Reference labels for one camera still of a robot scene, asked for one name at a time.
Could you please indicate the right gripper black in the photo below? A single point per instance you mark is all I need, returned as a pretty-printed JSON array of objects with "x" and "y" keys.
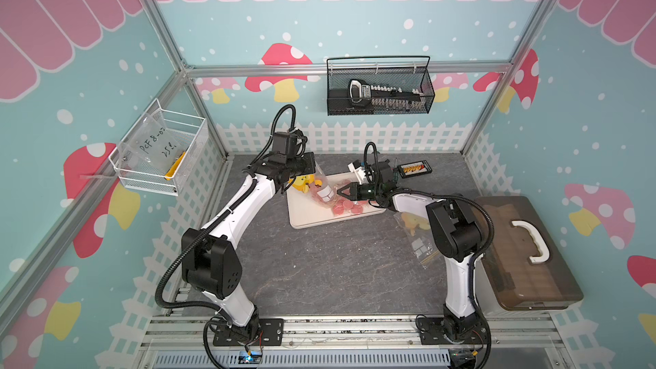
[{"x": 354, "y": 191}]

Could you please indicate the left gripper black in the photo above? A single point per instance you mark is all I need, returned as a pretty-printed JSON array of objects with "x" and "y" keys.
[{"x": 308, "y": 159}]

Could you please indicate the ziploc bag with pink cookies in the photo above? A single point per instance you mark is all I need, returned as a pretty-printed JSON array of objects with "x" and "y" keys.
[
  {"x": 317, "y": 186},
  {"x": 420, "y": 237}
]

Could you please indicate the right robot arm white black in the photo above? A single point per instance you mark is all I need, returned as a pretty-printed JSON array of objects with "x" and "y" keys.
[{"x": 461, "y": 229}]

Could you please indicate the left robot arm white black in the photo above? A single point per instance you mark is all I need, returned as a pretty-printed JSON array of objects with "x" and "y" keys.
[{"x": 208, "y": 259}]

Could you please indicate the pile of pink cookies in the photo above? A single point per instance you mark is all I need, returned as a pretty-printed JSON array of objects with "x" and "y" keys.
[{"x": 344, "y": 207}]

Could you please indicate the clear plastic bag with writing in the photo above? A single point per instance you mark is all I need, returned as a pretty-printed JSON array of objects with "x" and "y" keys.
[{"x": 150, "y": 148}]

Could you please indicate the black box with orange items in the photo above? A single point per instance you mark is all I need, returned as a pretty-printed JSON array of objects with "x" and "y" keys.
[{"x": 414, "y": 169}]

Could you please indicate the white plastic tray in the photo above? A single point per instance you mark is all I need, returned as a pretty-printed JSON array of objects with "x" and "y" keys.
[{"x": 304, "y": 212}]

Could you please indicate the socket set in basket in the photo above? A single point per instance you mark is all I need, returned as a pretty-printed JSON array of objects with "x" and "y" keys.
[{"x": 363, "y": 95}]

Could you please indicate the yellow item in white basket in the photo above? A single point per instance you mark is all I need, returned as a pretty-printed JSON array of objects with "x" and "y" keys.
[{"x": 172, "y": 171}]

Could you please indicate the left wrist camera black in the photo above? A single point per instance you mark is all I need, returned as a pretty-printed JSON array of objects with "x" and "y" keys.
[{"x": 285, "y": 143}]

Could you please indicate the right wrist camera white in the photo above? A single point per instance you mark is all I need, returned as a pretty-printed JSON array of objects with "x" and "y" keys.
[{"x": 359, "y": 171}]

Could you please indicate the black wire mesh basket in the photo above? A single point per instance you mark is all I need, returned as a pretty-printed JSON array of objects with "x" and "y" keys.
[{"x": 407, "y": 72}]

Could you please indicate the white wire wall basket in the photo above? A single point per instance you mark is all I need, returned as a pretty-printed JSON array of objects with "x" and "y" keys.
[{"x": 192, "y": 133}]

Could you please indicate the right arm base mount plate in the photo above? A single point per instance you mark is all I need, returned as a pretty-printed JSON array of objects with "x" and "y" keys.
[{"x": 440, "y": 330}]

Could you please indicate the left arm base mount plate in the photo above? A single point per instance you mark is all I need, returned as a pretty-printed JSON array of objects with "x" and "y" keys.
[{"x": 264, "y": 332}]

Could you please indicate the brown toolbox with white handle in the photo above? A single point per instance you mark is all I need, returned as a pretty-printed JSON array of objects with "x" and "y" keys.
[{"x": 522, "y": 274}]

